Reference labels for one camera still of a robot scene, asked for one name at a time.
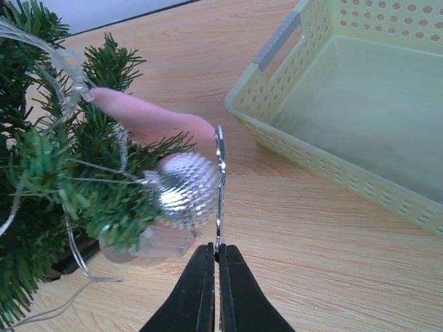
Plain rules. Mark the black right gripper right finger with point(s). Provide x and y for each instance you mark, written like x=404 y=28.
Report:
x=243 y=305

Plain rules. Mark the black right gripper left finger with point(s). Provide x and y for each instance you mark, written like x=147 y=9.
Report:
x=190 y=307

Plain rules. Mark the small green christmas tree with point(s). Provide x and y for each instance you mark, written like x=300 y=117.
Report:
x=62 y=166

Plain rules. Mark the pink paper triangle ornament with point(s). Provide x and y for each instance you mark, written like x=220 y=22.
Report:
x=148 y=122

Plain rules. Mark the light green plastic basket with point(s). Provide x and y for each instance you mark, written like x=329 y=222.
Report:
x=353 y=91

